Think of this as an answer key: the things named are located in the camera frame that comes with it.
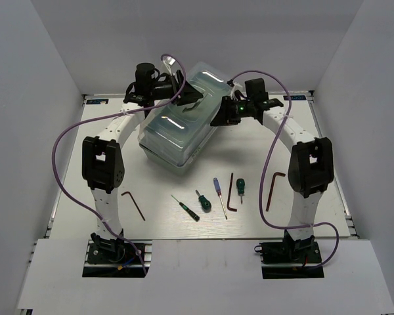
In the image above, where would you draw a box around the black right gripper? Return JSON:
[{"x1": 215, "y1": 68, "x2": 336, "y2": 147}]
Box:
[{"x1": 209, "y1": 96, "x2": 253, "y2": 127}]

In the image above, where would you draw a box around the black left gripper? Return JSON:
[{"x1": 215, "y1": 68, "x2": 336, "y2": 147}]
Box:
[{"x1": 150, "y1": 70, "x2": 204, "y2": 106}]

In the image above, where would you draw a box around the green toolbox with clear lid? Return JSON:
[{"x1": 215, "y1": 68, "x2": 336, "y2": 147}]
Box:
[{"x1": 138, "y1": 62, "x2": 232, "y2": 175}]

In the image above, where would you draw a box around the stubby green phillips screwdriver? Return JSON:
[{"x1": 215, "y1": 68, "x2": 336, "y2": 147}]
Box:
[{"x1": 236, "y1": 178, "x2": 246, "y2": 204}]

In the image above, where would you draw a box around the blue red handled screwdriver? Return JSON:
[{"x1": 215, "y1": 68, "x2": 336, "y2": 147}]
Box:
[{"x1": 213, "y1": 177, "x2": 228, "y2": 220}]

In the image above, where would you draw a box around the brown hex key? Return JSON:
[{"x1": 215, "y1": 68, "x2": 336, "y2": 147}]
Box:
[
  {"x1": 121, "y1": 191, "x2": 146, "y2": 222},
  {"x1": 265, "y1": 172, "x2": 286, "y2": 212},
  {"x1": 227, "y1": 173, "x2": 238, "y2": 213}
]

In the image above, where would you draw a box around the stubby green flathead screwdriver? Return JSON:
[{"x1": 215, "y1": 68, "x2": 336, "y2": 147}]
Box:
[{"x1": 195, "y1": 190, "x2": 211, "y2": 212}]

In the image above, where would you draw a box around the thin black green precision screwdriver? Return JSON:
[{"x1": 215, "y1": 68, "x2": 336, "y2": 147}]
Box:
[{"x1": 171, "y1": 195, "x2": 200, "y2": 222}]

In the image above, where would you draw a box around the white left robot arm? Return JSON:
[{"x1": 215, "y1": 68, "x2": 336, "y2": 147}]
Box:
[{"x1": 81, "y1": 62, "x2": 202, "y2": 262}]

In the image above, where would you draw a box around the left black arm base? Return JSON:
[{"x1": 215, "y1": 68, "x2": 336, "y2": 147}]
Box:
[{"x1": 82, "y1": 233, "x2": 152, "y2": 278}]

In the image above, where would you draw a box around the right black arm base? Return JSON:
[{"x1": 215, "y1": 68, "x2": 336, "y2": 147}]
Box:
[{"x1": 254, "y1": 237, "x2": 324, "y2": 280}]

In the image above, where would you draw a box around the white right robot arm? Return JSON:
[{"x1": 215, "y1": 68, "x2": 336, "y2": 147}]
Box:
[{"x1": 211, "y1": 78, "x2": 334, "y2": 262}]

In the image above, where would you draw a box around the blue label sticker right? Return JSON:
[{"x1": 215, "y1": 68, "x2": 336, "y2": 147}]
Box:
[{"x1": 283, "y1": 94, "x2": 307, "y2": 101}]

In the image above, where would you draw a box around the blue label sticker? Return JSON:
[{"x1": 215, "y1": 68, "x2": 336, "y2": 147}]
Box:
[
  {"x1": 86, "y1": 98, "x2": 109, "y2": 105},
  {"x1": 283, "y1": 94, "x2": 307, "y2": 101}
]

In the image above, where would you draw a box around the blue label sticker left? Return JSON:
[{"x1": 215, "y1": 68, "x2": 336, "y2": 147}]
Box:
[{"x1": 86, "y1": 98, "x2": 109, "y2": 105}]

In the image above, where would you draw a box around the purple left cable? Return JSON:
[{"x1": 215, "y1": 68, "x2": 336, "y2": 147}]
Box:
[{"x1": 51, "y1": 53, "x2": 188, "y2": 275}]

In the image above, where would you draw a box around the purple cable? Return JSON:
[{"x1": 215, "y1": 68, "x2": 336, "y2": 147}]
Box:
[
  {"x1": 51, "y1": 53, "x2": 188, "y2": 275},
  {"x1": 228, "y1": 68, "x2": 339, "y2": 270}
]

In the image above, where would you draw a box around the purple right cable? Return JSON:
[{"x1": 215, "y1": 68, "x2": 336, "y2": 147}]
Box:
[{"x1": 228, "y1": 68, "x2": 339, "y2": 270}]

